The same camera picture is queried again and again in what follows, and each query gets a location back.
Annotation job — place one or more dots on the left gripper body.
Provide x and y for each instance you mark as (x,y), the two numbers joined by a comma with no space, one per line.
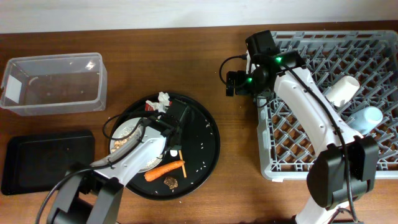
(178,144)

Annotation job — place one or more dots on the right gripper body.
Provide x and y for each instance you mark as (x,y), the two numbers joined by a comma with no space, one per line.
(250,82)

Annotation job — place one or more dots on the white tissue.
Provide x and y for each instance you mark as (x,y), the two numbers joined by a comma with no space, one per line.
(163,102)

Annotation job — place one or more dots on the red snack wrapper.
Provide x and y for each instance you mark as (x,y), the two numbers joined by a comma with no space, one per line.
(148,107)

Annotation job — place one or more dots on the pile of rice and shells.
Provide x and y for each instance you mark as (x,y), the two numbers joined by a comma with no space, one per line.
(123,131)

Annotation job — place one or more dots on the grey plate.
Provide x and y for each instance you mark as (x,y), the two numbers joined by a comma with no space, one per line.
(131,121)

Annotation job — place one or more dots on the orange carrot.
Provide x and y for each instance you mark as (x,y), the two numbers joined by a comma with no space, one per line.
(159,171)

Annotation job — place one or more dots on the brown food scrap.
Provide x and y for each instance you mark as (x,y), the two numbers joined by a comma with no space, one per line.
(171,182)

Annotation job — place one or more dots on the white cup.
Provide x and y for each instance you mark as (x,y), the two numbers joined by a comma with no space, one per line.
(343,91)

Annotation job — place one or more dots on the light blue cup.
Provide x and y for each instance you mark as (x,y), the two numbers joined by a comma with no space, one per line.
(366,119)

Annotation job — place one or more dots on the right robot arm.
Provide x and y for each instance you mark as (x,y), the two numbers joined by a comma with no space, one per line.
(345,167)

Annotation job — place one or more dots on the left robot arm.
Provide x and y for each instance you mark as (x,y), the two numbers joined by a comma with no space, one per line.
(92,194)

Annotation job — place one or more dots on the grey dishwasher rack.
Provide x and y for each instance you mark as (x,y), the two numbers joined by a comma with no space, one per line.
(285,151)

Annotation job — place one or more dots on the white plastic fork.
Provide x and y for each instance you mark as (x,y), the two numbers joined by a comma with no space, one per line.
(173,153)

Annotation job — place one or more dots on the round black serving tray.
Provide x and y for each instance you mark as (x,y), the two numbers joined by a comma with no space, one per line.
(200,151)

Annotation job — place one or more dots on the wooden chopstick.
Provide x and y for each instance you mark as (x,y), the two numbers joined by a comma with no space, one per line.
(183,165)

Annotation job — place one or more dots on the clear plastic bin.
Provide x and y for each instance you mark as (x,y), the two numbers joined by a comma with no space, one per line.
(54,84)

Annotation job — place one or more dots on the black rectangular tray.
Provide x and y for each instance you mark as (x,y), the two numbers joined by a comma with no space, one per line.
(36,163)

